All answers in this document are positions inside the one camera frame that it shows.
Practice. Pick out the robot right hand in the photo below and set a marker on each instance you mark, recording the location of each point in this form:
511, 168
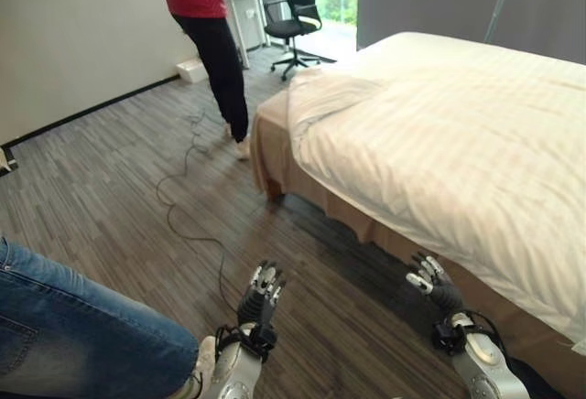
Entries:
441, 289

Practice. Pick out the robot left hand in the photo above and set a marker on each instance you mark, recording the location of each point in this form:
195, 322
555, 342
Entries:
258, 300

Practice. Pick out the robot right arm silver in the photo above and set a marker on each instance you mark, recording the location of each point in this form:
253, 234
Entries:
480, 358

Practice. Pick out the robot left arm silver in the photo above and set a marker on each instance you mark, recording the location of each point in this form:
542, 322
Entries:
238, 362

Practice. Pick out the bed with beige skirt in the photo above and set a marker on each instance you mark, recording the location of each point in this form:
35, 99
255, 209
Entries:
293, 156

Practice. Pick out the white striped duvet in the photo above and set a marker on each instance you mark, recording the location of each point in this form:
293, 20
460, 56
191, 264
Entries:
458, 143

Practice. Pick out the person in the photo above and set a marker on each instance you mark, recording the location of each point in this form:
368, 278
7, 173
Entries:
215, 37
78, 330

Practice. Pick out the white box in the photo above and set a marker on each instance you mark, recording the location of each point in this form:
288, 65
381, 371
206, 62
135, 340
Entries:
192, 71

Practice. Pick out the black office chair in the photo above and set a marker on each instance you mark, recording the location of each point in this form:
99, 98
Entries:
295, 19

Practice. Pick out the grey curtain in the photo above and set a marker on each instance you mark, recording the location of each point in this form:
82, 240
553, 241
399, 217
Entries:
471, 3

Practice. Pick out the white desk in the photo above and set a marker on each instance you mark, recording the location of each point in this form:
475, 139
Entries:
247, 5

